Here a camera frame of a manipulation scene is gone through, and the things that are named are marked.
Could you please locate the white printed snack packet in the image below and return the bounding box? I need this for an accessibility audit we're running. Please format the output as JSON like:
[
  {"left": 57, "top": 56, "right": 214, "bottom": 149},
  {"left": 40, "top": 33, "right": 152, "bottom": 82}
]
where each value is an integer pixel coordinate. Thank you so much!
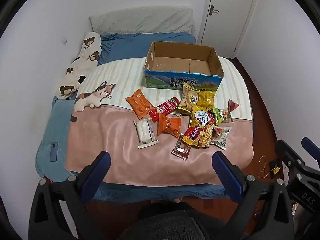
[{"left": 210, "top": 126, "right": 232, "bottom": 150}]

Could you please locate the yellow cheese noodle packet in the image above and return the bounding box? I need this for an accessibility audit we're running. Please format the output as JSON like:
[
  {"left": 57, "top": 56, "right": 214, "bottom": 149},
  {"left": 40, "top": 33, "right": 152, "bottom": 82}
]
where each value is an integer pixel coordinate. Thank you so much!
[{"left": 182, "top": 105, "right": 215, "bottom": 148}]

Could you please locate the fruit candy green packet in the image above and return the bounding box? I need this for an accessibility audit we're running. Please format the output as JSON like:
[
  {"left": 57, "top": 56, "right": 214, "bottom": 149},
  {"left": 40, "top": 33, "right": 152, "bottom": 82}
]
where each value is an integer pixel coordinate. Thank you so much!
[{"left": 212, "top": 108, "right": 233, "bottom": 126}]

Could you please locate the puffy orange snack packet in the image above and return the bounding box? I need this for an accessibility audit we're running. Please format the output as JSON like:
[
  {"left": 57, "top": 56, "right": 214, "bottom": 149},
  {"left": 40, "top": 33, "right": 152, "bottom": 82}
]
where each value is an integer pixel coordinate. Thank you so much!
[{"left": 157, "top": 114, "right": 182, "bottom": 138}]

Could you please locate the yellow pastry snack bag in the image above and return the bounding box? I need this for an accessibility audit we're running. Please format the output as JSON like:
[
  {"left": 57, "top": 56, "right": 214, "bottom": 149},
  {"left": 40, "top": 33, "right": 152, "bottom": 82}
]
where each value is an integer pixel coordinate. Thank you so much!
[{"left": 178, "top": 82, "right": 216, "bottom": 113}]

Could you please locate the red sachet packet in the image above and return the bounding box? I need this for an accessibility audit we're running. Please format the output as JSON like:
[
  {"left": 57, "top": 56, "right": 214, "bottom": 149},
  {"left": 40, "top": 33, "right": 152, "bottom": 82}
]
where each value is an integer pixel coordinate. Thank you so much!
[{"left": 149, "top": 96, "right": 180, "bottom": 122}]

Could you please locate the yellow black floor device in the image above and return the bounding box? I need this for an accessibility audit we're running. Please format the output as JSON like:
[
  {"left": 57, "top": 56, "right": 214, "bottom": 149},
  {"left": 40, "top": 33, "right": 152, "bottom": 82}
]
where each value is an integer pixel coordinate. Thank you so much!
[{"left": 268, "top": 159, "right": 281, "bottom": 179}]

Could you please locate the blue smartphone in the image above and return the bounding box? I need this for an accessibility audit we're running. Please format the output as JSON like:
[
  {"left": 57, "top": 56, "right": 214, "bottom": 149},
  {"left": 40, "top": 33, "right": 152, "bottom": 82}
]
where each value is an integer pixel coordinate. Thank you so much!
[{"left": 49, "top": 142, "right": 58, "bottom": 162}]

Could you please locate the brown small snack packet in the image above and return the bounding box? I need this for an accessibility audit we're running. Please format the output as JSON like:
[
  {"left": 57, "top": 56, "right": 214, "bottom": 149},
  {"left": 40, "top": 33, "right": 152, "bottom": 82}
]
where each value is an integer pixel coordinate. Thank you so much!
[{"left": 171, "top": 133, "right": 191, "bottom": 161}]

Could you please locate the white wafer packet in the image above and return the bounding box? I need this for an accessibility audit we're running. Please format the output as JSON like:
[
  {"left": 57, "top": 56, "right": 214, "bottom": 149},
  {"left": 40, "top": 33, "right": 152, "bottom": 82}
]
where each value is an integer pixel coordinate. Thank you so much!
[{"left": 133, "top": 118, "right": 159, "bottom": 149}]

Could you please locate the red triangular snack packet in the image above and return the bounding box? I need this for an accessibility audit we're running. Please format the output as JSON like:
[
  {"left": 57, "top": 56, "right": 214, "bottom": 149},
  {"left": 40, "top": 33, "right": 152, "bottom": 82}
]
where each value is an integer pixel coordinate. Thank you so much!
[{"left": 227, "top": 99, "right": 239, "bottom": 112}]

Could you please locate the pink striped cat blanket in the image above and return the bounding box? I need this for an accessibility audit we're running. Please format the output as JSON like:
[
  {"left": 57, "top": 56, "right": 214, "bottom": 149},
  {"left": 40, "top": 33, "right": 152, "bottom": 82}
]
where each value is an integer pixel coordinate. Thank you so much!
[{"left": 66, "top": 58, "right": 254, "bottom": 187}]

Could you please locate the bear print pillow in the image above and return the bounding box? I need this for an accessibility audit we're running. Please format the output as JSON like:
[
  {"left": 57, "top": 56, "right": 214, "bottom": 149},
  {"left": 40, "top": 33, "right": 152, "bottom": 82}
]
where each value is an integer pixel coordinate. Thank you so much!
[{"left": 55, "top": 32, "right": 101, "bottom": 99}]

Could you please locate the cardboard milk box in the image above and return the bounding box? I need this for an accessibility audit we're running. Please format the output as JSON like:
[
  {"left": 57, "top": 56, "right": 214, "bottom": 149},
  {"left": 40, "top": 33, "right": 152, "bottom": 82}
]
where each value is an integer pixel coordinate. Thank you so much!
[{"left": 144, "top": 41, "right": 224, "bottom": 92}]

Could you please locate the white door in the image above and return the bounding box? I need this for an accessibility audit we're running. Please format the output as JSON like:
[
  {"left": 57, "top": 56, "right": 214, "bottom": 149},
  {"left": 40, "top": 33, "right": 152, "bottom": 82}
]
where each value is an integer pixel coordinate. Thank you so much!
[{"left": 198, "top": 0, "right": 256, "bottom": 59}]

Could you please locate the grey white pillow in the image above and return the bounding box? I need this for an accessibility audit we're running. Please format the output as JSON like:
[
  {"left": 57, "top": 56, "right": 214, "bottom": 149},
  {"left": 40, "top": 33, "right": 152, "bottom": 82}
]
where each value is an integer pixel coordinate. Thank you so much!
[{"left": 89, "top": 5, "right": 195, "bottom": 35}]

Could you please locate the door handle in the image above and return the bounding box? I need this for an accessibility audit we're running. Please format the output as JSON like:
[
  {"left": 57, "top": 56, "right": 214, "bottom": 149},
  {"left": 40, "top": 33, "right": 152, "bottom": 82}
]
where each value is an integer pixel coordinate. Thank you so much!
[{"left": 209, "top": 4, "right": 219, "bottom": 16}]

